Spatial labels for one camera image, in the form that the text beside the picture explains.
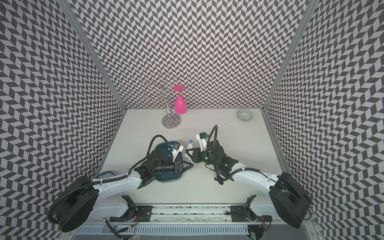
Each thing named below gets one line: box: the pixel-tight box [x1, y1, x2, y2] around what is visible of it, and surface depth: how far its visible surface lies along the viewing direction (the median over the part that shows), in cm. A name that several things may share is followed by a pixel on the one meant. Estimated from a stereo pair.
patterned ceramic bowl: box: [236, 108, 254, 122], surface depth 113 cm
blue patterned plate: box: [95, 171, 116, 179], surface depth 82 cm
